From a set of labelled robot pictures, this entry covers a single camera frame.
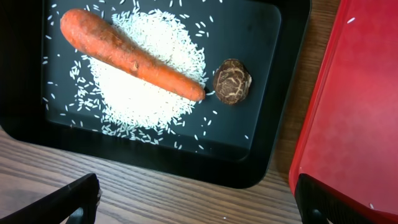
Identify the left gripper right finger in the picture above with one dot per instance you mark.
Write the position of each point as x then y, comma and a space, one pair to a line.
319, 203

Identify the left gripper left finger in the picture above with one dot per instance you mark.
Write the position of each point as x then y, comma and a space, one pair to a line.
76, 202

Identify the white rice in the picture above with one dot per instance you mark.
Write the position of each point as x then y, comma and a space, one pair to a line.
82, 92

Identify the brown food scrap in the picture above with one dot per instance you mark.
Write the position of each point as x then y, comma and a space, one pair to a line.
231, 82

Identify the orange carrot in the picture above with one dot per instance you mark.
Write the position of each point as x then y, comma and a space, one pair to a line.
93, 36

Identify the black waste tray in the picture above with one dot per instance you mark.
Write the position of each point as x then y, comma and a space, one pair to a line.
266, 36

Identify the red serving tray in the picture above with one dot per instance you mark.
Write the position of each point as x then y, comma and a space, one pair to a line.
349, 136

